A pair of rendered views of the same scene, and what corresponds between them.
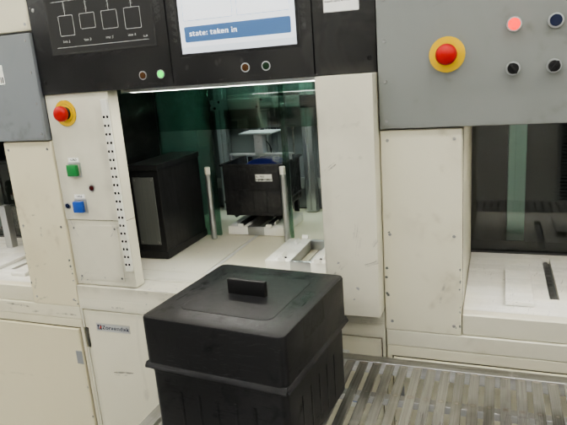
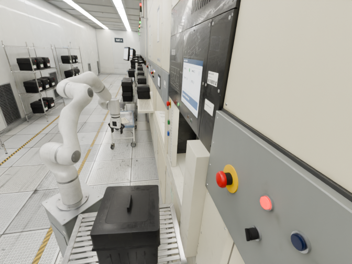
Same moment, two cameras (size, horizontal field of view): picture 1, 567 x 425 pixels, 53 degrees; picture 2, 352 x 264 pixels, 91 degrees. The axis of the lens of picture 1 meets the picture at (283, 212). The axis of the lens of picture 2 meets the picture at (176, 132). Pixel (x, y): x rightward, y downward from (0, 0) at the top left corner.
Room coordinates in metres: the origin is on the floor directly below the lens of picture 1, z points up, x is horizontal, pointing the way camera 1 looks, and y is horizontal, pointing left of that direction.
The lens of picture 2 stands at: (0.82, -0.55, 1.70)
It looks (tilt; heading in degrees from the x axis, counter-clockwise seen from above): 24 degrees down; 56
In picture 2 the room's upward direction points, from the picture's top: 3 degrees clockwise
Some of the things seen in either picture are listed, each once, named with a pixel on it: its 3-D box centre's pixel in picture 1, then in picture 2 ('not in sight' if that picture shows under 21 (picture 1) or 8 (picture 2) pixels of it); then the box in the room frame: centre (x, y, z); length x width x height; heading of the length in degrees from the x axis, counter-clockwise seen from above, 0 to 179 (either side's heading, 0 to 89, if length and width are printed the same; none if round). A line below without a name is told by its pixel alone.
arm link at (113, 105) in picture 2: not in sight; (113, 105); (1.18, 0.97, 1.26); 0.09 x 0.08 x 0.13; 134
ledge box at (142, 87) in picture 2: not in sight; (143, 91); (2.27, 2.90, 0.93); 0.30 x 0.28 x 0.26; 66
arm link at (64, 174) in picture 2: not in sight; (58, 161); (0.73, 0.57, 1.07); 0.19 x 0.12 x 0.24; 134
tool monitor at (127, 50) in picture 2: not in sight; (134, 56); (2.30, 3.44, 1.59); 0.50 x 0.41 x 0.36; 159
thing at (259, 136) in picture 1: (262, 175); not in sight; (1.97, 0.06, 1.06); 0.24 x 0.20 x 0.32; 69
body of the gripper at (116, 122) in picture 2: not in sight; (116, 121); (1.18, 0.96, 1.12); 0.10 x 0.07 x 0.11; 134
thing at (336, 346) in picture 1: (255, 372); (131, 228); (1.00, 0.08, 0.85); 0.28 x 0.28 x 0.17; 63
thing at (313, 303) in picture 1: (249, 311); (130, 210); (1.00, 0.08, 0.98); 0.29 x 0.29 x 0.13; 63
